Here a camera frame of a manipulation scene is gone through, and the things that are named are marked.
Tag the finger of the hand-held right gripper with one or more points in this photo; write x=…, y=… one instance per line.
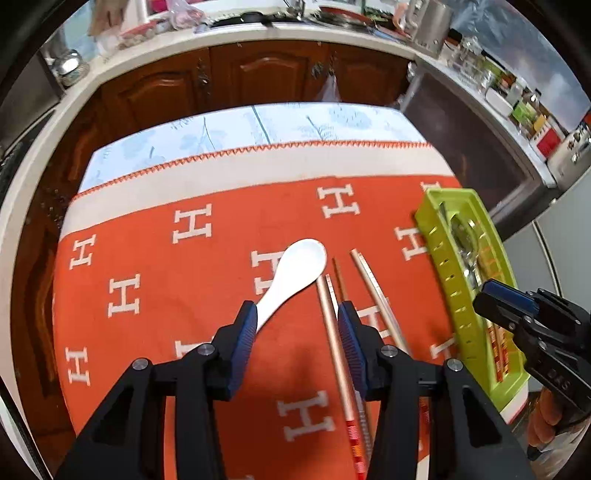
x=508, y=295
x=496, y=311

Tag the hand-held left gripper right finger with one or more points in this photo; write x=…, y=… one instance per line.
x=351, y=341

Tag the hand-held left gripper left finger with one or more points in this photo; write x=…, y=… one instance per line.
x=244, y=341

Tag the rose gold chopstick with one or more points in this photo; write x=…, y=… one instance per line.
x=334, y=350

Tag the silver metal chopstick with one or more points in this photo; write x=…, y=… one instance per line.
x=331, y=290
x=374, y=295

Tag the thin brown chopstick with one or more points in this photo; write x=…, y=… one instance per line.
x=339, y=277

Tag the green plastic utensil tray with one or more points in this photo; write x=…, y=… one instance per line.
x=443, y=263

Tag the steel soup spoon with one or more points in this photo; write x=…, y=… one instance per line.
x=464, y=237

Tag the white ceramic spoon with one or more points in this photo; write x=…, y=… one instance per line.
x=300, y=263

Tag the person's right hand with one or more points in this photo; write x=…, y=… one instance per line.
x=545, y=415

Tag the orange letter print blanket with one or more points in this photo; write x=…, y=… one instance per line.
x=184, y=286

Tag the white refrigerator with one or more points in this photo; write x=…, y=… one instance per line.
x=568, y=240

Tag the dark grey built-in appliance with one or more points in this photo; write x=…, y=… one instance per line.
x=471, y=152

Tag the red box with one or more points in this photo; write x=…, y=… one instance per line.
x=548, y=144

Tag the green package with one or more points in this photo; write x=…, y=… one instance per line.
x=524, y=114

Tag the light blue floral tablecloth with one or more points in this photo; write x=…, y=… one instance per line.
x=231, y=129

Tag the group of glass jars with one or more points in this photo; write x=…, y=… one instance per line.
x=480, y=64

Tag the hanging plastic bag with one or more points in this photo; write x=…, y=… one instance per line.
x=330, y=90

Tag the clear plastic sheet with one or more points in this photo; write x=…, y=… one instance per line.
x=517, y=27

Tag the brown wooden kitchen cabinets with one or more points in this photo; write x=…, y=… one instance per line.
x=258, y=74

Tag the metal canister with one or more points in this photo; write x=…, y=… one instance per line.
x=429, y=27

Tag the white kitchen counter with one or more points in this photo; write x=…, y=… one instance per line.
x=138, y=50

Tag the black stove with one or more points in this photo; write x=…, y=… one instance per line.
x=23, y=106

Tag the steel bowl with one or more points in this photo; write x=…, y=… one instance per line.
x=71, y=67

